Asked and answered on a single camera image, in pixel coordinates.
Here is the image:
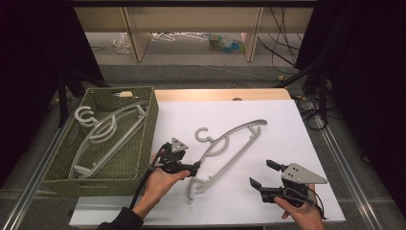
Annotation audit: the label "green woven basket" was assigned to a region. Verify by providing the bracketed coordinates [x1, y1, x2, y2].
[41, 85, 160, 196]

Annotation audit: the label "wooden table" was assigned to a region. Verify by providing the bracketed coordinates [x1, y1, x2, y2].
[153, 87, 292, 103]

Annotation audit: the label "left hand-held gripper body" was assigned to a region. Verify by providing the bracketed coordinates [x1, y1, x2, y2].
[155, 136, 193, 175]

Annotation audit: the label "white wire hangers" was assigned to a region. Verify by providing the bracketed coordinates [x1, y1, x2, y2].
[149, 31, 211, 43]

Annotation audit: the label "grey plastic clothes hanger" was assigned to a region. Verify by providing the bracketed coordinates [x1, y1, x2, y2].
[68, 102, 149, 180]
[187, 118, 269, 202]
[70, 104, 148, 180]

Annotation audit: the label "colourful toys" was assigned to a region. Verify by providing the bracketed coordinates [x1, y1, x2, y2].
[207, 33, 246, 55]

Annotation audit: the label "coiled black cable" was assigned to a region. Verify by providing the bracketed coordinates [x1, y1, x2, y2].
[295, 95, 328, 132]

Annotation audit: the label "black curtain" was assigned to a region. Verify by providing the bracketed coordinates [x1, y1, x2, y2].
[0, 4, 104, 190]
[295, 0, 406, 221]

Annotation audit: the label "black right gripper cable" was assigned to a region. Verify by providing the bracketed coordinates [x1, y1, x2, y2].
[305, 186, 327, 221]

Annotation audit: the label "black power cables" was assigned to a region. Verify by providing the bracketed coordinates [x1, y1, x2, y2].
[256, 7, 305, 69]

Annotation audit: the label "person's left hand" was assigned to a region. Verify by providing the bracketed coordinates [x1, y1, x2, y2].
[144, 154, 192, 209]

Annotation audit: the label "thin yellow floor cable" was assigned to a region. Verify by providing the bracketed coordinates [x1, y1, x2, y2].
[200, 64, 285, 82]

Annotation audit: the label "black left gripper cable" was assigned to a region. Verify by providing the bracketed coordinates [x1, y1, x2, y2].
[128, 143, 170, 211]

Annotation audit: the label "black stand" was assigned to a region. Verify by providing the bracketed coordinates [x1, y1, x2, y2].
[273, 61, 331, 127]
[56, 68, 111, 129]

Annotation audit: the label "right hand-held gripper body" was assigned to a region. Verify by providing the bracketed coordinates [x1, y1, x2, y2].
[260, 162, 329, 208]

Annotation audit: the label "clear plastic bag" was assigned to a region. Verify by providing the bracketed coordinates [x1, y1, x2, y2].
[111, 31, 132, 55]

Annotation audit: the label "white table mat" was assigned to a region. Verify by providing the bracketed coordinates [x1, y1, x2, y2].
[69, 99, 347, 227]

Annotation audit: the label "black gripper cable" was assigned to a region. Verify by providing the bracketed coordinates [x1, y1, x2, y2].
[128, 143, 170, 211]
[305, 186, 327, 221]

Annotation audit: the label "person's right hand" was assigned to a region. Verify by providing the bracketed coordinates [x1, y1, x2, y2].
[273, 193, 326, 230]

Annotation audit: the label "beige desk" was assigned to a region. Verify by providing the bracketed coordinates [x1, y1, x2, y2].
[73, 6, 316, 63]

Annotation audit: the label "aluminium rail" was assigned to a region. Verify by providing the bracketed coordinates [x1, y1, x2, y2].
[0, 104, 88, 230]
[314, 114, 386, 230]

